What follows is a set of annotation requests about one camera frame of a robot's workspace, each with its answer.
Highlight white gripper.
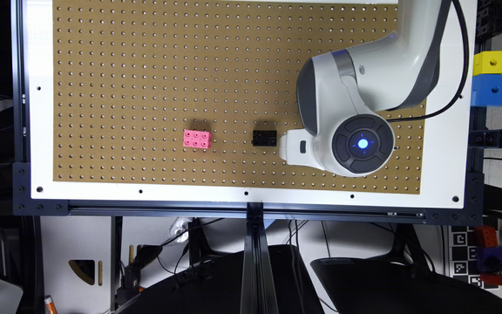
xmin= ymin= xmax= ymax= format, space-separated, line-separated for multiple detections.
xmin=279 ymin=129 xmax=321 ymax=169

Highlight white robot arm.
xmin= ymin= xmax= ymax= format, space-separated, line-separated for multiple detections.
xmin=279 ymin=0 xmax=451 ymax=177

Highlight blue cube block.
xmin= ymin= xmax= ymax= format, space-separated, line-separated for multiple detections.
xmin=471 ymin=74 xmax=502 ymax=107

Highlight yellow cube block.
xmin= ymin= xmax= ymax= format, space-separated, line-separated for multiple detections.
xmin=473 ymin=51 xmax=502 ymax=76

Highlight purple block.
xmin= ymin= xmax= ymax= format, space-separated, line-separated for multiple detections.
xmin=477 ymin=246 xmax=502 ymax=273

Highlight black toy brick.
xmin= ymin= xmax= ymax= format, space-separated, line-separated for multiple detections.
xmin=252 ymin=130 xmax=278 ymax=147

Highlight pink toy brick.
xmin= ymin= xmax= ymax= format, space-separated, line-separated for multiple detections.
xmin=183 ymin=129 xmax=212 ymax=149

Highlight brown perforated pegboard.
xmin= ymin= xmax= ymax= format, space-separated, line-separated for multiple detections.
xmin=52 ymin=0 xmax=424 ymax=194

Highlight black curved chair back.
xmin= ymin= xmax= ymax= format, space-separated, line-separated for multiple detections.
xmin=311 ymin=257 xmax=502 ymax=314

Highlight fiducial marker sheet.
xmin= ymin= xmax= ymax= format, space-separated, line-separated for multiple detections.
xmin=447 ymin=226 xmax=484 ymax=288

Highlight red toy brick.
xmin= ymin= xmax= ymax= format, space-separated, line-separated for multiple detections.
xmin=474 ymin=225 xmax=499 ymax=248

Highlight small red brick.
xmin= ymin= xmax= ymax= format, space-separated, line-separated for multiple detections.
xmin=480 ymin=273 xmax=502 ymax=286

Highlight black stacked blocks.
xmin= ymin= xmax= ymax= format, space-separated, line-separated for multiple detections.
xmin=476 ymin=0 xmax=502 ymax=40

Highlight orange tube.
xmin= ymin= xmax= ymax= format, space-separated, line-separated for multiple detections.
xmin=44 ymin=295 xmax=58 ymax=314

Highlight black centre support rail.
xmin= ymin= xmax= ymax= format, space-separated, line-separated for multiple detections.
xmin=240 ymin=202 xmax=279 ymax=314

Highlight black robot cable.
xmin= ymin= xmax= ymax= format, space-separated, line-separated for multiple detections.
xmin=384 ymin=0 xmax=471 ymax=123

